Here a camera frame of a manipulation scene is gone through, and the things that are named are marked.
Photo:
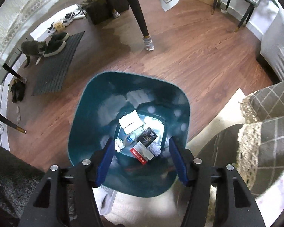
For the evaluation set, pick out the dark teal trash bin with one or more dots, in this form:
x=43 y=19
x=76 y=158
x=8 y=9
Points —
x=121 y=106

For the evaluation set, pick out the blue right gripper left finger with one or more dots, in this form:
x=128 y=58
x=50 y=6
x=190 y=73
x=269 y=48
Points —
x=103 y=159

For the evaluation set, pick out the grey plaid undercloth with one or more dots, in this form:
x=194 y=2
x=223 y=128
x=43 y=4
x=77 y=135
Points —
x=255 y=147

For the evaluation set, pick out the dark door mat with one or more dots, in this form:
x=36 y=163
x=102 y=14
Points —
x=53 y=70

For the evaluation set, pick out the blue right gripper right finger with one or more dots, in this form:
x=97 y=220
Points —
x=178 y=160

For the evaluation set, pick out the crumpled paper ball upper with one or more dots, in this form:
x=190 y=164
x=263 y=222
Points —
x=119 y=145

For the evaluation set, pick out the black white tissue pack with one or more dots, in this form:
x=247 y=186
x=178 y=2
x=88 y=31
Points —
x=146 y=137

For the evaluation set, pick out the white box left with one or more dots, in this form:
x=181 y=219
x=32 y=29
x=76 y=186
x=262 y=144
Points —
x=130 y=122

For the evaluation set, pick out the red sandisk card package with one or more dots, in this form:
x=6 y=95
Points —
x=141 y=153

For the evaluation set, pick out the green slippers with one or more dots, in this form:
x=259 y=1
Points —
x=56 y=44

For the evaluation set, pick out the dark table leg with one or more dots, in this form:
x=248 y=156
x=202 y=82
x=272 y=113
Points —
x=137 y=11

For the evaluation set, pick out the grey cat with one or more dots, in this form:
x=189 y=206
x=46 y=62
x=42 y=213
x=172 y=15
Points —
x=33 y=48

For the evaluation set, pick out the grey armchair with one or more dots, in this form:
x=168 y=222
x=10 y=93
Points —
x=272 y=45

